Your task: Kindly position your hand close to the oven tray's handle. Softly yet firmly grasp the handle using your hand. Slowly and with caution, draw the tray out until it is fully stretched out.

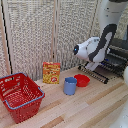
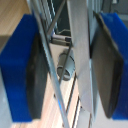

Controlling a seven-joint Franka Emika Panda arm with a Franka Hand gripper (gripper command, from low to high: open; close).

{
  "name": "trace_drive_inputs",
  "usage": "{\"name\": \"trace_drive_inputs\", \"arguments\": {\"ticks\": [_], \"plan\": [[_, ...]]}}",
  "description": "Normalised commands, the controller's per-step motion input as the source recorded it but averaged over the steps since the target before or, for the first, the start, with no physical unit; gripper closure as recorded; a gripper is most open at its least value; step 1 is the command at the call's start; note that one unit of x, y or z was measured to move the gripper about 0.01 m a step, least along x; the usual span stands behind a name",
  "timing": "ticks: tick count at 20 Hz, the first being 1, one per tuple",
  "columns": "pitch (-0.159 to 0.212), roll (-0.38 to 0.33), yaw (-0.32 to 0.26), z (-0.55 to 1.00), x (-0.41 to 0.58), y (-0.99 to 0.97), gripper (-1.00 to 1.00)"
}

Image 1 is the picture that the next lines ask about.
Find black oven tray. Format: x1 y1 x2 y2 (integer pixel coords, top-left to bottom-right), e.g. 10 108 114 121
77 64 111 85

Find red plastic shopping basket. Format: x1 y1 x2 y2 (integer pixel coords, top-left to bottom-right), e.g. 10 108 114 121
0 72 46 125

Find yellow red cereal box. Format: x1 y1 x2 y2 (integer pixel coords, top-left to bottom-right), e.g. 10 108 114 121
42 61 62 85

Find red plastic bowl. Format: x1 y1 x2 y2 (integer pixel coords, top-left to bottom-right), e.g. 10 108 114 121
73 73 91 88

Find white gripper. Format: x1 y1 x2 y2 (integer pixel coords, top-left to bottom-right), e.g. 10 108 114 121
85 61 102 72

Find blue plastic cup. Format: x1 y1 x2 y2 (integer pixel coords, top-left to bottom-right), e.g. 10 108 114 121
63 76 78 96

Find black toaster oven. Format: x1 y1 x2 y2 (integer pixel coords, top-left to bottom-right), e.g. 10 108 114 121
99 37 128 80

